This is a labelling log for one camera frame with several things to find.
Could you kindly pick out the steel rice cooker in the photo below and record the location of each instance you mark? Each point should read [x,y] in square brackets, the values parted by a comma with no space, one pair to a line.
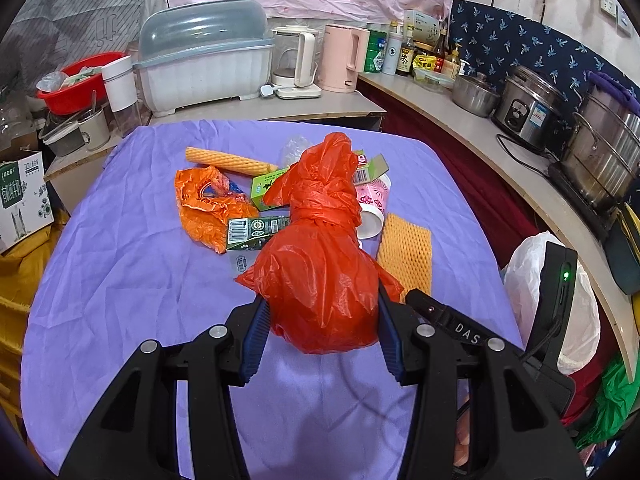
[529,110]

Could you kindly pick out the person right hand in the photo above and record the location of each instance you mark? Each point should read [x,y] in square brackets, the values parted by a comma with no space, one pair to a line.
[463,436]

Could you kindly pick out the orange foam net sleeve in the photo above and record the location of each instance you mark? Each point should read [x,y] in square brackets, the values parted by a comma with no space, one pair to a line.
[405,252]

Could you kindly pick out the dish rack with grey lid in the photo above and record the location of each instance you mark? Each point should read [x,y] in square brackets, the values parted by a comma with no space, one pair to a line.
[203,52]

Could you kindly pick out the green plastic bag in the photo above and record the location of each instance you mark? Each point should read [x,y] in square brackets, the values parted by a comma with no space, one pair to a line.
[614,401]

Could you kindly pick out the green tin can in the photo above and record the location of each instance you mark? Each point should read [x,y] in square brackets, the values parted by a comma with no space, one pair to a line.
[375,54]

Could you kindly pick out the green tea carton box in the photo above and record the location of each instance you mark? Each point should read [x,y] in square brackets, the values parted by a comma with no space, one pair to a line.
[370,180]

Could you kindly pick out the clear plastic wrap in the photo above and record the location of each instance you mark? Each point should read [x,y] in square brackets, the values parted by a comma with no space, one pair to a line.
[293,150]

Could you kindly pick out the white thermos bottle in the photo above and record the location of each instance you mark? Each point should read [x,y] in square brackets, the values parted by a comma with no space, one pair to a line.
[392,49]

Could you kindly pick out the soy sauce bottle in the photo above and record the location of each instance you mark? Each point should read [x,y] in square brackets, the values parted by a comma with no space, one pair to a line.
[406,53]

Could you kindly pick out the cardboard box green print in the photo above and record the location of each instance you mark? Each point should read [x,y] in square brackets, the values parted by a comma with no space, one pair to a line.
[25,206]

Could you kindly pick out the small steel pot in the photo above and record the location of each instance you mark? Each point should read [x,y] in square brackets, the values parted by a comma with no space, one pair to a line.
[475,94]

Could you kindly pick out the navy floral cloth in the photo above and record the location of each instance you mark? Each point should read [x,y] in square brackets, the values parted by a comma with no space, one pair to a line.
[493,41]

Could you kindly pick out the purple tablecloth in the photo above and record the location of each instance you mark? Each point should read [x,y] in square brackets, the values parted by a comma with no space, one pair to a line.
[124,271]

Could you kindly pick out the pink electric kettle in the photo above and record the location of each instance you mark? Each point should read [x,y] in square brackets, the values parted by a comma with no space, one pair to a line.
[344,50]

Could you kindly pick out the white cup container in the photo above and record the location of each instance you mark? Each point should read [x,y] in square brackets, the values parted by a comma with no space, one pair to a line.
[121,91]

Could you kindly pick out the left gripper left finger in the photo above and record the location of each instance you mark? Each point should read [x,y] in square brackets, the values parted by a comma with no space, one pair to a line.
[131,433]

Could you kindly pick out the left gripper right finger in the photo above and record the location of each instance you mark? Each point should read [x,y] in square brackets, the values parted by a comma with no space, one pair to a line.
[516,400]

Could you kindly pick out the orange printed snack bag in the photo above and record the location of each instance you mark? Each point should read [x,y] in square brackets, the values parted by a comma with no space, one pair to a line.
[207,200]

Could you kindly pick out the large steel steamer pot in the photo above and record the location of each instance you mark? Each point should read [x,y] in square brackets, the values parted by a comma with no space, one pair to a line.
[602,156]

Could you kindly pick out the black induction cooker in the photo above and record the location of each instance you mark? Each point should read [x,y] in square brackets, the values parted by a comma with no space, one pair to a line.
[599,224]

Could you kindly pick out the blue yellow stacked basins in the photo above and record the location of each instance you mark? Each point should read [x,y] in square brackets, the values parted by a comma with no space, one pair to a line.
[622,250]

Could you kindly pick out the glass electric kettle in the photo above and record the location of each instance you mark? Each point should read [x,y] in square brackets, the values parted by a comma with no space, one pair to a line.
[294,65]

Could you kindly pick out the trash bin with white bag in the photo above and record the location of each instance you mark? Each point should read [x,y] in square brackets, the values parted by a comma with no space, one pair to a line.
[553,302]

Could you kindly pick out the red velvet curtain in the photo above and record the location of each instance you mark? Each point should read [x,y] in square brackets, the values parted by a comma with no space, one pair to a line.
[506,220]

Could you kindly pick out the dark green drink carton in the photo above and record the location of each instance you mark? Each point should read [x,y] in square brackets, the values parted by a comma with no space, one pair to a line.
[254,233]

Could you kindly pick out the red plastic basin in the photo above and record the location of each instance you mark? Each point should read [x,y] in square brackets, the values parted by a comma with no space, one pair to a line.
[78,96]

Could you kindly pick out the pink white paper cup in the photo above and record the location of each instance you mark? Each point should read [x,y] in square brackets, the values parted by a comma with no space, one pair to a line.
[374,207]

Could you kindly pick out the red plastic bag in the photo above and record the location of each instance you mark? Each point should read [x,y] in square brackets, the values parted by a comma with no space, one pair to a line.
[321,287]

